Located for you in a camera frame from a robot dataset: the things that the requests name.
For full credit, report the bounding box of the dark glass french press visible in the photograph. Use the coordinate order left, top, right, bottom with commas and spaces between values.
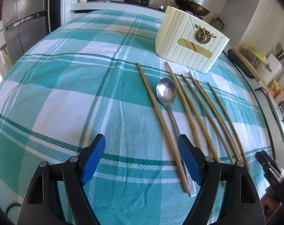
212, 17, 224, 31

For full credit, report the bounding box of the yellow snack packet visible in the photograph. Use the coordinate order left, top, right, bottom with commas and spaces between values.
268, 79, 281, 97

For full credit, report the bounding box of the wire basket with vegetables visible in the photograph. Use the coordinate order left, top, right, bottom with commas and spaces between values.
242, 44, 272, 72

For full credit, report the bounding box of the wooden cutting board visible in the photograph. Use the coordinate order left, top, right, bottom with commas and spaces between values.
231, 47, 268, 92

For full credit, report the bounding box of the stainless steel spoon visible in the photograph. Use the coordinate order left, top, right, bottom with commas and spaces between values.
156, 78, 196, 197

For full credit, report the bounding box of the grey refrigerator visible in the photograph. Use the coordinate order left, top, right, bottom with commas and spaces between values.
2, 0, 48, 63

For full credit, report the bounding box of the black gas stove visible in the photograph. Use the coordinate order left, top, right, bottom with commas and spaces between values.
112, 0, 160, 9

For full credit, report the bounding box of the bamboo chopstick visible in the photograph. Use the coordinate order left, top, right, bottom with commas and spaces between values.
165, 62, 202, 150
136, 63, 190, 193
175, 76, 220, 161
206, 82, 250, 171
188, 72, 242, 161
181, 74, 234, 164

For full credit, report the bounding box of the teal white plaid tablecloth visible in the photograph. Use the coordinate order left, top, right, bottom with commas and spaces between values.
0, 11, 272, 224

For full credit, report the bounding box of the dark wok with lid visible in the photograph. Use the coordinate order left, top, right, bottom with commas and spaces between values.
174, 0, 210, 17

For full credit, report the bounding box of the white knife block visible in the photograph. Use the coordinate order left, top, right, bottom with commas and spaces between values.
260, 53, 283, 86

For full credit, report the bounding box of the cream ribbed utensil holder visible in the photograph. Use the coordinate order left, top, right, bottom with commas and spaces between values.
155, 6, 229, 73

